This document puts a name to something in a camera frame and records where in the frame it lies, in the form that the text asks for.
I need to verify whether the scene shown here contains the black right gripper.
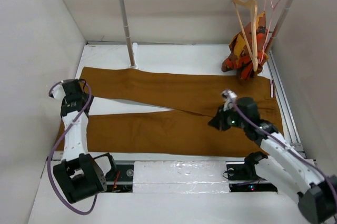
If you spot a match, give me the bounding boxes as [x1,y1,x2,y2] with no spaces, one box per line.
[209,101,250,129]

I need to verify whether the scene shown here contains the brown trousers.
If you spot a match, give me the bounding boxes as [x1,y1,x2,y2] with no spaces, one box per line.
[81,67,283,157]

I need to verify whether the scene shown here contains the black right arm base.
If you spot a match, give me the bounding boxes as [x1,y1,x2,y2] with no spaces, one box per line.
[223,151,278,192]

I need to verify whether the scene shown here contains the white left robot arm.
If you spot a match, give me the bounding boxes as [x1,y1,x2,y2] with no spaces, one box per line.
[48,78,118,204]

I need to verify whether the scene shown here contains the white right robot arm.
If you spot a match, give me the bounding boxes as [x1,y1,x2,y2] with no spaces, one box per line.
[208,89,336,223]

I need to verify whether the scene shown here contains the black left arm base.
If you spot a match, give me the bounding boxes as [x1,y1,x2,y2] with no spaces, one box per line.
[100,161,134,193]

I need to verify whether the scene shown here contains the wooden clothes hanger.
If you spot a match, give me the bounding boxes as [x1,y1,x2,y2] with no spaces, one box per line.
[232,0,262,72]

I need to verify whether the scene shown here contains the orange patterned garment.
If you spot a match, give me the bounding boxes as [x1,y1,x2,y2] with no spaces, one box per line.
[221,11,269,81]

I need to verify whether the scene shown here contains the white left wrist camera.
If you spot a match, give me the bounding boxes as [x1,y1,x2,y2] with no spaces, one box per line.
[48,83,65,100]

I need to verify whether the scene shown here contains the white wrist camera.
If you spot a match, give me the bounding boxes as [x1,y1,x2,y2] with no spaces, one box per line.
[48,83,65,100]
[221,89,237,111]

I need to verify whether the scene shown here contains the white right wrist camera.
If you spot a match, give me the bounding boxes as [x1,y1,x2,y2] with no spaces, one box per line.
[221,89,237,111]

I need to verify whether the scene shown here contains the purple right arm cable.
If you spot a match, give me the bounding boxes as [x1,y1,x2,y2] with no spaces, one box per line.
[222,91,337,198]

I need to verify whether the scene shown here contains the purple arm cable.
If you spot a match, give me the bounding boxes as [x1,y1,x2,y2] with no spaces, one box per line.
[222,91,337,198]
[46,79,98,216]

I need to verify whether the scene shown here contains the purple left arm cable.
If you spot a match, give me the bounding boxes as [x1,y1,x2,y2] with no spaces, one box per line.
[46,79,98,216]

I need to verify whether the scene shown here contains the pink wire hanger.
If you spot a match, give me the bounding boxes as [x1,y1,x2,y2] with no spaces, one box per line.
[259,0,281,63]

